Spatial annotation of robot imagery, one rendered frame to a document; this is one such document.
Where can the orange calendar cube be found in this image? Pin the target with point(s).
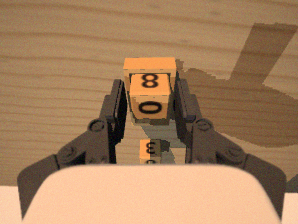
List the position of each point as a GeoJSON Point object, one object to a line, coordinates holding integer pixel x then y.
{"type": "Point", "coordinates": [150, 151]}
{"type": "Point", "coordinates": [150, 95]}

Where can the orange wooden tray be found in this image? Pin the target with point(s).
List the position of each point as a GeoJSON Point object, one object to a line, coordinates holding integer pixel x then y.
{"type": "Point", "coordinates": [149, 65]}

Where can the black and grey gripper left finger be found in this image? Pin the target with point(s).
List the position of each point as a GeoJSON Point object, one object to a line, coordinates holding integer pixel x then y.
{"type": "Point", "coordinates": [97, 143]}

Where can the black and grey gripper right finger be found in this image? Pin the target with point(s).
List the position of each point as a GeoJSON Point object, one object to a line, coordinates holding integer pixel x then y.
{"type": "Point", "coordinates": [204, 145]}

